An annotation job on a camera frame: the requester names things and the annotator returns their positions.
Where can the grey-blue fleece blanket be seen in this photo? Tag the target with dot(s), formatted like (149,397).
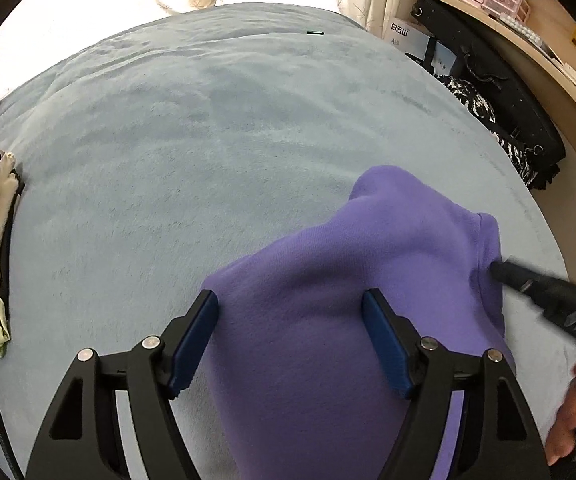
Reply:
(167,135)

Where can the black and white patterned cloth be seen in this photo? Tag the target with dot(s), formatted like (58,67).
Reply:
(468,97)

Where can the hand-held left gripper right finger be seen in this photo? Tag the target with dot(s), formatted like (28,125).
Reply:
(388,345)

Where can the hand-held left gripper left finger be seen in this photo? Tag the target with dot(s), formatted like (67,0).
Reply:
(195,340)

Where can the wooden shelf unit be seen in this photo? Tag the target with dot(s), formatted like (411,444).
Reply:
(553,10)

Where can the purple zip hoodie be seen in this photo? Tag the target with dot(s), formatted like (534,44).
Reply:
(318,285)

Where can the long black case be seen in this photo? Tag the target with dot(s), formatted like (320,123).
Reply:
(498,85)

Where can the person's right hand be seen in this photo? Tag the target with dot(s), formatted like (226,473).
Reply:
(568,410)

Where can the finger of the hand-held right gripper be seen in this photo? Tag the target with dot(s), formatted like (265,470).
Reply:
(513,275)

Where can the stack of papers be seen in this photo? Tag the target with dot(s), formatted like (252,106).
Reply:
(575,77)

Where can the white cardboard box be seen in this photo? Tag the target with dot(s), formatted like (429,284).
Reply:
(398,35)

